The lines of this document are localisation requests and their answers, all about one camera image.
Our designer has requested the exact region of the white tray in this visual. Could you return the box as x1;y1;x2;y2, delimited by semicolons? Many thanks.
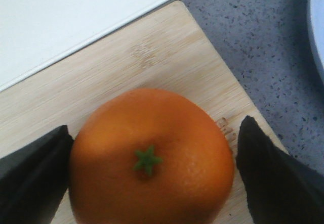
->
1;0;174;90

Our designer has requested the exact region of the wooden cutting board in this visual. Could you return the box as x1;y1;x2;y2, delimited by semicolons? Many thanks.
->
1;2;281;223

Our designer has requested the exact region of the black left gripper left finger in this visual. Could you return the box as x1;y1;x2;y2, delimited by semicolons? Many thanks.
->
1;125;73;223

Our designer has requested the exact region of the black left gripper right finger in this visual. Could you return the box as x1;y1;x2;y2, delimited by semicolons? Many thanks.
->
236;116;323;223

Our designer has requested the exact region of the whole orange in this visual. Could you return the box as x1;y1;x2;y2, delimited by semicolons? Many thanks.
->
69;88;234;223

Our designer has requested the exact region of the light blue plate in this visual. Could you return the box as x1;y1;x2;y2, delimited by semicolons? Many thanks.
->
308;0;323;81

